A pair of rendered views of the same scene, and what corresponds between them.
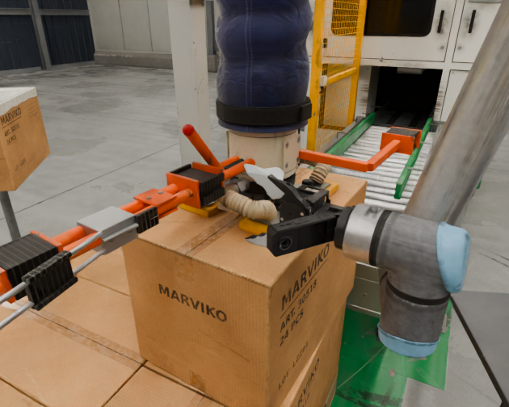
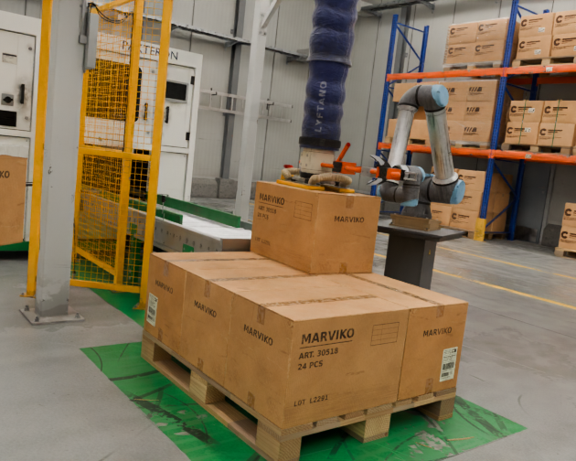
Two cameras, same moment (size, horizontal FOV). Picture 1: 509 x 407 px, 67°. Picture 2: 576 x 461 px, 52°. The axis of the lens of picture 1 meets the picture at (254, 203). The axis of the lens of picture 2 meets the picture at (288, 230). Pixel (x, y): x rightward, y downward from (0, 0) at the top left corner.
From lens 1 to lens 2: 2.94 m
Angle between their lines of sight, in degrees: 65
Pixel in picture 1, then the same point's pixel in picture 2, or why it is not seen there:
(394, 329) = (413, 197)
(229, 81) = (329, 129)
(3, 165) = (21, 210)
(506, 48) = (408, 124)
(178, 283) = (345, 211)
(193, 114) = (71, 173)
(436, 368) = not seen: hidden behind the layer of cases
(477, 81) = (403, 132)
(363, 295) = not seen: hidden behind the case
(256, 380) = (371, 246)
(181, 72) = (62, 131)
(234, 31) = (335, 110)
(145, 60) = not seen: outside the picture
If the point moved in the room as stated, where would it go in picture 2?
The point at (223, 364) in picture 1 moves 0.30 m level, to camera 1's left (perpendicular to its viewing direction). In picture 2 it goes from (358, 247) to (337, 252)
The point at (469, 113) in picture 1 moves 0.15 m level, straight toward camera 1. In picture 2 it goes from (402, 140) to (423, 141)
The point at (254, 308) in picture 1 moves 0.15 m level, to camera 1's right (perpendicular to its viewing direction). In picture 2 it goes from (375, 209) to (383, 209)
